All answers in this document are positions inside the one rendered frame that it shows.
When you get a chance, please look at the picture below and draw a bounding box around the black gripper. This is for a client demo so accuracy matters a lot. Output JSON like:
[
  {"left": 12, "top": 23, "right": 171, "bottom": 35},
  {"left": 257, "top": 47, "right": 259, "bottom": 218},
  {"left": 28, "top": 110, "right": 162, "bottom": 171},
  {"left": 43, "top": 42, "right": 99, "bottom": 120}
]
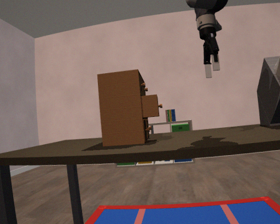
[{"left": 199, "top": 26, "right": 220, "bottom": 78}]

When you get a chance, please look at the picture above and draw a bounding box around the brown wooden drawer with knob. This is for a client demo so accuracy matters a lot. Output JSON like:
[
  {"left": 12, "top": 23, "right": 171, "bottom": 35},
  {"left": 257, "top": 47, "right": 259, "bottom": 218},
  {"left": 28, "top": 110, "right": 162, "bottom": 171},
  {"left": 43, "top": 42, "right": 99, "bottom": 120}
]
[{"left": 143, "top": 120, "right": 150, "bottom": 142}]

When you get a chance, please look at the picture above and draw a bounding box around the brown wooden chest of drawers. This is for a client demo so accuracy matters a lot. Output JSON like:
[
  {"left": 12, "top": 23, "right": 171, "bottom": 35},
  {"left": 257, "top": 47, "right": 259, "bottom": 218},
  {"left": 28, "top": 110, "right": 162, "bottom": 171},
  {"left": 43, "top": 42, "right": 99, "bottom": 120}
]
[{"left": 97, "top": 69, "right": 148, "bottom": 146}]

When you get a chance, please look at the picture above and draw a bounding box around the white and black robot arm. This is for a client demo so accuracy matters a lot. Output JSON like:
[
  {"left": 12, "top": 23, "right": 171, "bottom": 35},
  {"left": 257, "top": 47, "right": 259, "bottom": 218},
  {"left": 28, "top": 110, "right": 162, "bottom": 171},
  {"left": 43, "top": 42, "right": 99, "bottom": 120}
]
[{"left": 185, "top": 0, "right": 280, "bottom": 76}]

